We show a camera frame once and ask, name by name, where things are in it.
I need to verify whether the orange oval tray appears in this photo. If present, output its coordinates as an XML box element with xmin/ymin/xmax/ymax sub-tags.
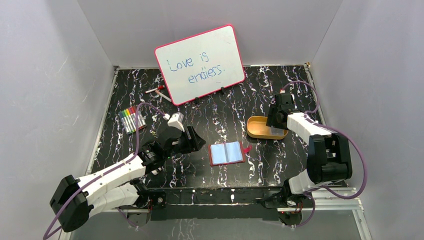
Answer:
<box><xmin>246</xmin><ymin>116</ymin><xmax>282</xmax><ymax>140</ymax></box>

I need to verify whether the red capped marker pen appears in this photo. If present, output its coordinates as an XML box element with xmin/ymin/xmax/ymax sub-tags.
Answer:
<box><xmin>145</xmin><ymin>85</ymin><xmax>165</xmax><ymax>94</ymax></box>

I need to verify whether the white marker pen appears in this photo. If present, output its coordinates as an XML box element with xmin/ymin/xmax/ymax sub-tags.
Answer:
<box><xmin>155</xmin><ymin>90</ymin><xmax>172</xmax><ymax>102</ymax></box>

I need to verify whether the pink framed whiteboard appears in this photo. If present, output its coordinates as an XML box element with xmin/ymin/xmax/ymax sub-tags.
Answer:
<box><xmin>154</xmin><ymin>24</ymin><xmax>246</xmax><ymax>106</ymax></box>

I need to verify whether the aluminium frame rail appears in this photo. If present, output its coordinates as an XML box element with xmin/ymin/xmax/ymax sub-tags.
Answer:
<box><xmin>59</xmin><ymin>186</ymin><xmax>364</xmax><ymax>240</ymax></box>

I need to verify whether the pack of coloured markers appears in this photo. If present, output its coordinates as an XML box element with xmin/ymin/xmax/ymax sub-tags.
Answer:
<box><xmin>118</xmin><ymin>106</ymin><xmax>147</xmax><ymax>135</ymax></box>

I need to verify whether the red card holder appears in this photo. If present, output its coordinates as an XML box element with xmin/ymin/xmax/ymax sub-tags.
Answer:
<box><xmin>208</xmin><ymin>141</ymin><xmax>252</xmax><ymax>167</ymax></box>

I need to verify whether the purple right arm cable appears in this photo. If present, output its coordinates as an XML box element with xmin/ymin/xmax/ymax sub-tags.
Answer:
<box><xmin>280</xmin><ymin>80</ymin><xmax>369</xmax><ymax>229</ymax></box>

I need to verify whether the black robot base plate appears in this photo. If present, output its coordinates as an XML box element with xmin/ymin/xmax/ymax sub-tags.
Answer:
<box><xmin>117</xmin><ymin>187</ymin><xmax>314</xmax><ymax>226</ymax></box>

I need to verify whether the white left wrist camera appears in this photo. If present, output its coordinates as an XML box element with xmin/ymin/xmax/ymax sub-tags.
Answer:
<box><xmin>162</xmin><ymin>112</ymin><xmax>185</xmax><ymax>132</ymax></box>

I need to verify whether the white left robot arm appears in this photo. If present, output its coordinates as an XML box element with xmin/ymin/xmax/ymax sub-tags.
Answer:
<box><xmin>49</xmin><ymin>125</ymin><xmax>206</xmax><ymax>233</ymax></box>

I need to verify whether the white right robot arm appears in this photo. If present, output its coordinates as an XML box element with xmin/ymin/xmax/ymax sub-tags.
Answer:
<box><xmin>266</xmin><ymin>93</ymin><xmax>353</xmax><ymax>207</ymax></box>

